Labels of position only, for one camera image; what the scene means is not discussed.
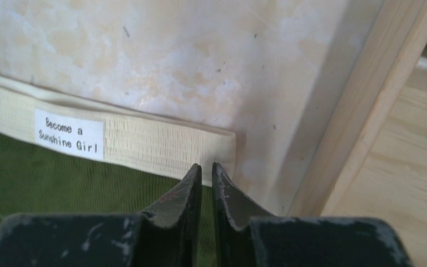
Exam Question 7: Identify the dark green underwear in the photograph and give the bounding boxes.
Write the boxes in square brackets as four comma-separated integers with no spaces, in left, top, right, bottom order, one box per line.
[0,76,236,266]

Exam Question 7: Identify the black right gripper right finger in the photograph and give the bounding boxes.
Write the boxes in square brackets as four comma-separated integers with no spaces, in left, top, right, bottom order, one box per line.
[212,163,412,266]

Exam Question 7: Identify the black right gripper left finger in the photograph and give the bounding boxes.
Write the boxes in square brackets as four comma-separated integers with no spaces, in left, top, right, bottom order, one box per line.
[0,164,202,266]

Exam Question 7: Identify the wooden compartment tray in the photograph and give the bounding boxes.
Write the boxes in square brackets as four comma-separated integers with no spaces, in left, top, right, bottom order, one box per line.
[289,1,427,266]

